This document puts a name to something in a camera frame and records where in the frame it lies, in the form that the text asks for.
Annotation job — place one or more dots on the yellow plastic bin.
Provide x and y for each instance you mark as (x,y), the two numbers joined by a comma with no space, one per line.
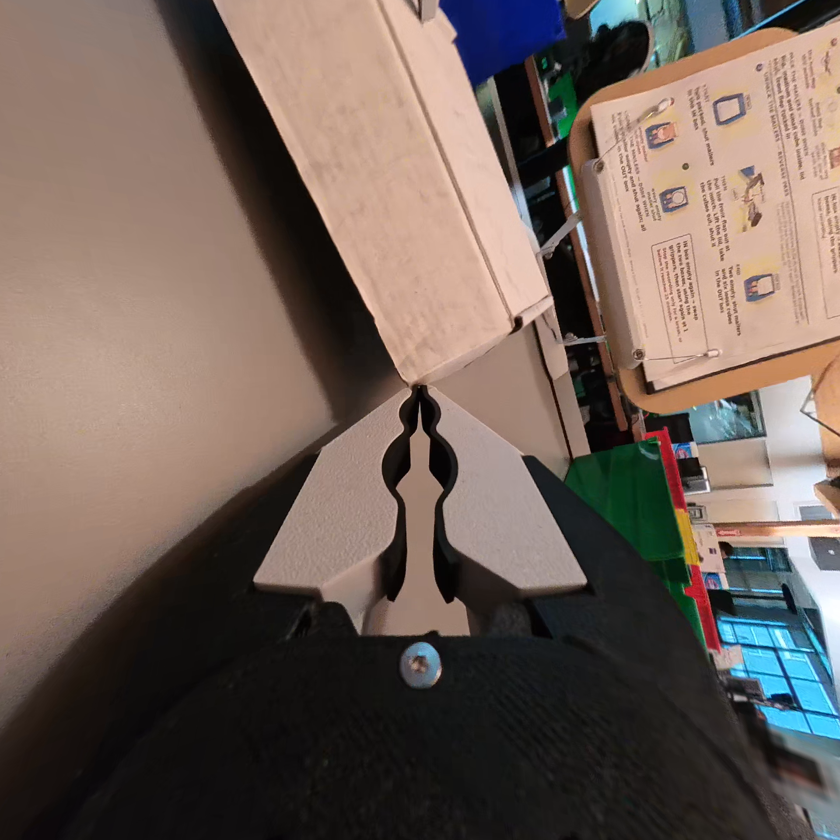
(689,538)

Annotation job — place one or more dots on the green plastic bin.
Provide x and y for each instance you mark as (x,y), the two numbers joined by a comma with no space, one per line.
(623,499)
(692,604)

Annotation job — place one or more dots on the grey desk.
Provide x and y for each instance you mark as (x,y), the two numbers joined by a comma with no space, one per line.
(131,262)

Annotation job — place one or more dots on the red plastic bin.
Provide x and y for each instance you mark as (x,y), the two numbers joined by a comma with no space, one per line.
(666,466)

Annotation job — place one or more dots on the white cardboard mailer box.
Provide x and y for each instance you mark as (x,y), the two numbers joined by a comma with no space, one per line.
(367,164)

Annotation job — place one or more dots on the instruction sheet on clipboard stand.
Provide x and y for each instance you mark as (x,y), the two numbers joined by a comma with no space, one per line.
(754,390)

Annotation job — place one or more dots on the blue plastic bin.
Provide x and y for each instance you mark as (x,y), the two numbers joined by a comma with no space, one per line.
(505,33)

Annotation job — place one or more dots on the brown office desk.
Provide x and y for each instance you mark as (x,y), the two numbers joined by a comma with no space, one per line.
(577,262)

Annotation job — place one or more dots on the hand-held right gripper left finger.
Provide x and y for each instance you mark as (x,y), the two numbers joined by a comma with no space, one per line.
(321,525)

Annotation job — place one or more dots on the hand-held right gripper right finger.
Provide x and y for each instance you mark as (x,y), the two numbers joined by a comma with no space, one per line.
(512,525)

